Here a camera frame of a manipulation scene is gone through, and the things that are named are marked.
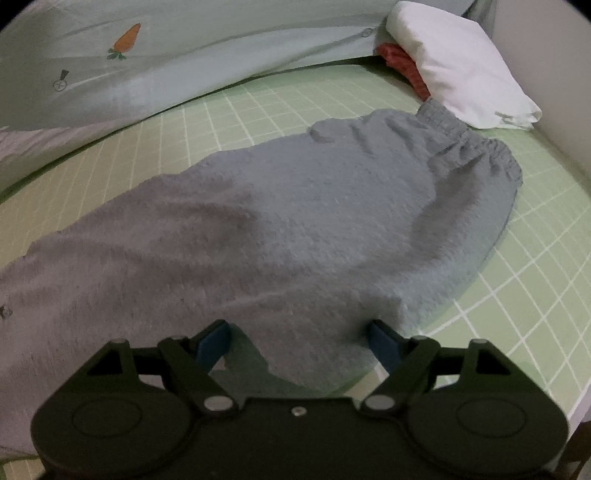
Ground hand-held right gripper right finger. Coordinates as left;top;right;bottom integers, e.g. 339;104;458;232
360;319;509;418

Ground red cloth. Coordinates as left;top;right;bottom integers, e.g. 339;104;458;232
376;41;432;101

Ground carrot print quilt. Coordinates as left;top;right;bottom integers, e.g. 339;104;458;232
0;0;497;185

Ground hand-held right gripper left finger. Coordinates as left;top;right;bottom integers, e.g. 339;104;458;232
85;319;238;418

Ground green grid bed sheet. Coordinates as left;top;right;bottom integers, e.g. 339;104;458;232
0;58;591;462

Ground white pillow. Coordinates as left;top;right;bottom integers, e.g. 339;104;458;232
385;0;543;131

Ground grey pants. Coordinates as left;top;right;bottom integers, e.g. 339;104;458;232
0;97;525;457

